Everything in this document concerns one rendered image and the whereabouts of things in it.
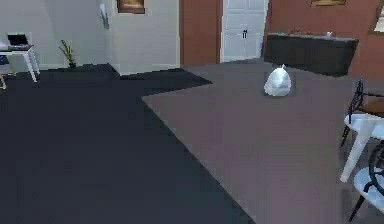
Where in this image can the open laptop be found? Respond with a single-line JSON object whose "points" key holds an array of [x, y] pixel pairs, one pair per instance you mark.
{"points": [[18, 41]]}

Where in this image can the white garbage bag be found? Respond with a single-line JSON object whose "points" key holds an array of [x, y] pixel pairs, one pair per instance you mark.
{"points": [[277, 83]]}

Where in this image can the black chair white seat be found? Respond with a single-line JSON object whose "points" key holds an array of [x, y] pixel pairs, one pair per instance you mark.
{"points": [[354, 103], [370, 186]]}

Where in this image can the white desk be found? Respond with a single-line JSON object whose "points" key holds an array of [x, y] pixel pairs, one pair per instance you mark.
{"points": [[23, 55]]}

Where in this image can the dark long sideboard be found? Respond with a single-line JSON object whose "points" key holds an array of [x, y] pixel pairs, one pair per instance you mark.
{"points": [[308, 53]]}

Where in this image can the brown framed picture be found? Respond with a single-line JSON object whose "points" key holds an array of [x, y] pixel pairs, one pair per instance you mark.
{"points": [[130, 6]]}

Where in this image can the green house plant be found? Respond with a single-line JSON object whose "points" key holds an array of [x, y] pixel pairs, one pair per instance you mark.
{"points": [[68, 53]]}

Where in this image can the gold framed picture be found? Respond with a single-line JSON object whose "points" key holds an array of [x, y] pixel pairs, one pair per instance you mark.
{"points": [[327, 2]]}

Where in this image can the small white cup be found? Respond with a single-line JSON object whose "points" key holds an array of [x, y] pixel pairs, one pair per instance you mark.
{"points": [[329, 33]]}

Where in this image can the white panelled door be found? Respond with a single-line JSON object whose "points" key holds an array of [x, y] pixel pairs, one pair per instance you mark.
{"points": [[242, 30]]}

